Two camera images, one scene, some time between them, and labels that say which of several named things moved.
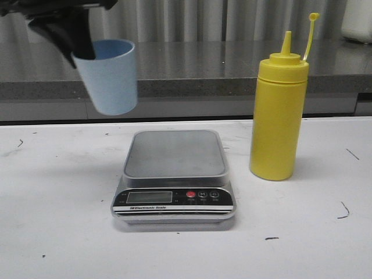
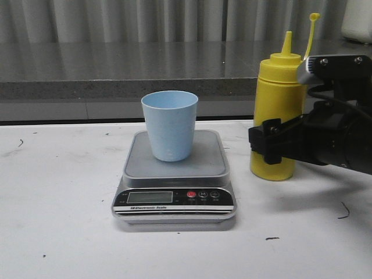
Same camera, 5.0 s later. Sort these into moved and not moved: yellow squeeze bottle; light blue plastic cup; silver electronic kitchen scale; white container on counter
Moved: light blue plastic cup
Not moved: silver electronic kitchen scale; yellow squeeze bottle; white container on counter
